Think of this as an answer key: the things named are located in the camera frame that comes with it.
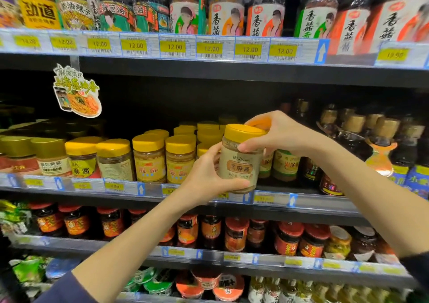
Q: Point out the red yellow label paste jar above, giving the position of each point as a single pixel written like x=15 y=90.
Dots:
x=82 y=165

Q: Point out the group of gold lid jars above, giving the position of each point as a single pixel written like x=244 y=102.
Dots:
x=50 y=155

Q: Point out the row of illustrated label jars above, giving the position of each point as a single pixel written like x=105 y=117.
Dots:
x=228 y=14

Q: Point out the person's right forearm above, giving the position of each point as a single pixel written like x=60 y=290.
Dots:
x=375 y=195

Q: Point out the person's left forearm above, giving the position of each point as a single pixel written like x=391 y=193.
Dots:
x=134 y=245

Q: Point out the dark blue left sleeve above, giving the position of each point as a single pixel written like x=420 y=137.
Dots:
x=60 y=291

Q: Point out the cluster of yellow lid jars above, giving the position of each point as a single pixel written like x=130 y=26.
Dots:
x=209 y=135

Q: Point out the dark blue right sleeve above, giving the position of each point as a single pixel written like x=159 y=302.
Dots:
x=419 y=266

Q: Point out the noodle picture hanging sign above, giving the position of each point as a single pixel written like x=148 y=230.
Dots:
x=80 y=101

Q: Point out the group of assorted food packets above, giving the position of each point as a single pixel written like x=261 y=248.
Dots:
x=13 y=212

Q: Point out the person's right hand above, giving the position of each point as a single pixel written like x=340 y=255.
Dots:
x=291 y=135

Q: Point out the row of red lid jars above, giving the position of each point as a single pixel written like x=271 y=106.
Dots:
x=288 y=239

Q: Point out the dark blue sleeve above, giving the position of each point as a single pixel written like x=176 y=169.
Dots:
x=419 y=266
x=60 y=291

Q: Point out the yellow-lid jar yellow label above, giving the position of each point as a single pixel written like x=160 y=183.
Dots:
x=149 y=165
x=179 y=168

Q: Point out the person's left hand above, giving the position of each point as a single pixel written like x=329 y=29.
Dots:
x=201 y=185

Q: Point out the row of dark glass bottles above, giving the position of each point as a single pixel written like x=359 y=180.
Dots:
x=352 y=141

